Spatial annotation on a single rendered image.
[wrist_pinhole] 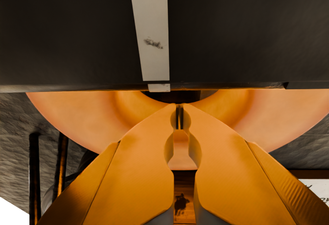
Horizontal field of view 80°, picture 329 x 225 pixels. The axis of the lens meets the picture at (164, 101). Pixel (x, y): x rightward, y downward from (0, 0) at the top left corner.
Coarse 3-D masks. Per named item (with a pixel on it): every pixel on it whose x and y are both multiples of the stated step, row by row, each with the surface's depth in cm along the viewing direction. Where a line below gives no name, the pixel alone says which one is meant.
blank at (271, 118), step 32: (32, 96) 10; (64, 96) 9; (96, 96) 9; (128, 96) 12; (224, 96) 12; (256, 96) 9; (288, 96) 9; (320, 96) 9; (64, 128) 11; (96, 128) 11; (128, 128) 11; (256, 128) 11; (288, 128) 11; (192, 160) 14
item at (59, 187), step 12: (60, 132) 22; (36, 144) 23; (60, 144) 21; (36, 156) 22; (60, 156) 20; (36, 168) 21; (60, 168) 20; (36, 180) 21; (60, 180) 19; (36, 192) 20; (60, 192) 19; (36, 204) 19; (36, 216) 19
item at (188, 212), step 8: (176, 176) 22; (184, 176) 22; (192, 176) 22; (176, 184) 22; (184, 184) 22; (192, 184) 22; (176, 192) 21; (184, 192) 21; (192, 192) 21; (176, 200) 20; (184, 200) 20; (192, 200) 20; (176, 208) 20; (184, 208) 20; (192, 208) 20; (176, 216) 19; (184, 216) 19; (192, 216) 19; (176, 224) 18; (184, 224) 18; (192, 224) 18
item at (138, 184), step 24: (144, 120) 10; (168, 120) 10; (120, 144) 9; (144, 144) 9; (168, 144) 9; (120, 168) 8; (144, 168) 8; (168, 168) 8; (120, 192) 7; (144, 192) 7; (168, 192) 7; (96, 216) 6; (120, 216) 6; (144, 216) 6; (168, 216) 6
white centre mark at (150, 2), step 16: (144, 0) 3; (160, 0) 3; (144, 16) 4; (160, 16) 4; (144, 32) 4; (160, 32) 4; (144, 48) 4; (160, 48) 4; (144, 64) 4; (160, 64) 4; (144, 80) 5
